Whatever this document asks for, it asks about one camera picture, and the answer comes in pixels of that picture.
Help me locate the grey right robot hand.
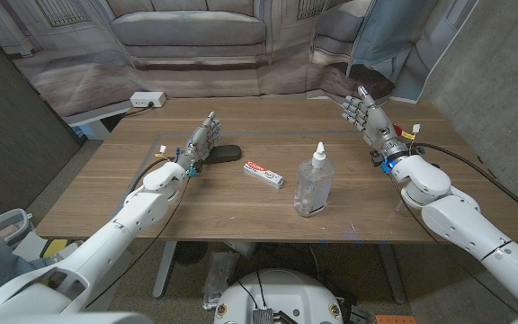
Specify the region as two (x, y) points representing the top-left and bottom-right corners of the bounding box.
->
(341, 85), (409, 158)

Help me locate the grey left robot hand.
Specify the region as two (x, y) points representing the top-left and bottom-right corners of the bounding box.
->
(175, 111), (222, 175)

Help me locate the black oval case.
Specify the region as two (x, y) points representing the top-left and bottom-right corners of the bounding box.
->
(202, 144), (243, 165)

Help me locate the toothpaste box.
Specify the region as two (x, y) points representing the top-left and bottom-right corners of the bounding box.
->
(243, 161), (285, 190)

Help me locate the clear bottle with white nozzle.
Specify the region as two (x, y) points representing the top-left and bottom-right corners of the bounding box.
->
(293, 141), (335, 219)

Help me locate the white power strip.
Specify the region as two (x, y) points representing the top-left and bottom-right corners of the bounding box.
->
(129, 91), (168, 109)

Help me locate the printed living room backdrop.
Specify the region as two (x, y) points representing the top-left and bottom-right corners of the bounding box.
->
(0, 0), (483, 121)

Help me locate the black round fan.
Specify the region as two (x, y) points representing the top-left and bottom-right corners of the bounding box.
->
(173, 241), (210, 266)

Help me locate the grey table leg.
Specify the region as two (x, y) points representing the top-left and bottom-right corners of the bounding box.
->
(152, 240), (178, 300)
(378, 242), (407, 305)

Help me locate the clear plastic bag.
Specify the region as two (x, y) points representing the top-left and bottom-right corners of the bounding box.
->
(202, 250), (240, 311)

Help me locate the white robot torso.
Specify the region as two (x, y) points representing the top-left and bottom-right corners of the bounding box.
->
(213, 268), (344, 324)

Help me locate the yellow object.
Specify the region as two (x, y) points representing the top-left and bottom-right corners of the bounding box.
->
(40, 238), (69, 260)

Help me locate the orange board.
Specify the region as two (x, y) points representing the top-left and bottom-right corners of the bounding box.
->
(375, 314), (417, 324)

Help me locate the white grey bin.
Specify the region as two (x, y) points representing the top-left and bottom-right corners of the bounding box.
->
(0, 208), (34, 248)

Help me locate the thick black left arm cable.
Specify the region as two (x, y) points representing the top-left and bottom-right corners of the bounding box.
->
(126, 155), (174, 194)

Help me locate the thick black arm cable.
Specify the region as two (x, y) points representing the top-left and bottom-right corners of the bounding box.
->
(126, 155), (174, 194)
(414, 141), (518, 225)

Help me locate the black power strip cable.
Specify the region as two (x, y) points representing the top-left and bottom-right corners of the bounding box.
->
(121, 102), (156, 119)

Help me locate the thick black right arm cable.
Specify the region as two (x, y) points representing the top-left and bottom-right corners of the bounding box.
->
(414, 141), (518, 225)

